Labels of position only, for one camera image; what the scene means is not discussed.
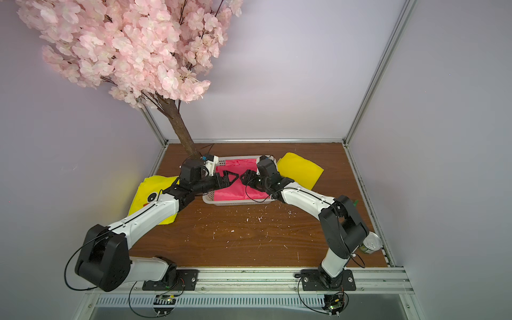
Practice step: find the white plastic perforated basket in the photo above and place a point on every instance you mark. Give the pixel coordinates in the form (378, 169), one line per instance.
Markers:
(208, 197)

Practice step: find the right small circuit board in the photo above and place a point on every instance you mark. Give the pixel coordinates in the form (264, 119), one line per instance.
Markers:
(336, 303)

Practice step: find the pink raincoat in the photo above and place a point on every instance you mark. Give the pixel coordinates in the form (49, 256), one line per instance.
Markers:
(238, 191)

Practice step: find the left small circuit board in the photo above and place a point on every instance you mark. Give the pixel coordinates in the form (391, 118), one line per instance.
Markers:
(163, 304)

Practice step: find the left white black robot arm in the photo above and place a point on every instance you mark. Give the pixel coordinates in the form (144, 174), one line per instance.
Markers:
(104, 259)

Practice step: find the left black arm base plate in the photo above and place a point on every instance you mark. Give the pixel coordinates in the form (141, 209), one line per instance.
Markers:
(174, 280)

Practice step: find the white round tape roll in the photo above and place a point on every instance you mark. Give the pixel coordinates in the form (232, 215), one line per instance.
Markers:
(371, 244)

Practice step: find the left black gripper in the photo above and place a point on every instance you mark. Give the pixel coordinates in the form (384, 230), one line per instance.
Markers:
(225, 184)

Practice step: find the pink cherry blossom tree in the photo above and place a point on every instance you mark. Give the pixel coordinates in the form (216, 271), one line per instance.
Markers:
(153, 53)

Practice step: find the aluminium front rail frame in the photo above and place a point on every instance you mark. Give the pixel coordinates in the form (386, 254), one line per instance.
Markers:
(258, 287)

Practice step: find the small circuit board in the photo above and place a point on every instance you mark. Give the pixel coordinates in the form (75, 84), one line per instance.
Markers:
(336, 303)
(163, 304)

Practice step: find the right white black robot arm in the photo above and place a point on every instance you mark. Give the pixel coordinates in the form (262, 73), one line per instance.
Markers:
(343, 228)

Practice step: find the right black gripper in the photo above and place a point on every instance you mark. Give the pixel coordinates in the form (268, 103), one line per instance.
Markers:
(255, 181)

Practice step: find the yellow duck face raincoat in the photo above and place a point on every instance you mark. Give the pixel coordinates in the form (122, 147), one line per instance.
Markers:
(148, 190)

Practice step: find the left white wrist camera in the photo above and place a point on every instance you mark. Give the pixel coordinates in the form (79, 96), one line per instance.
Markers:
(210, 162)

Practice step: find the plain yellow raincoat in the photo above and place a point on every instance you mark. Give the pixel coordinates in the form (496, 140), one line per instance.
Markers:
(304, 172)

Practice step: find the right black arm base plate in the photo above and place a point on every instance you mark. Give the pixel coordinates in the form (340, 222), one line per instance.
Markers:
(318, 280)

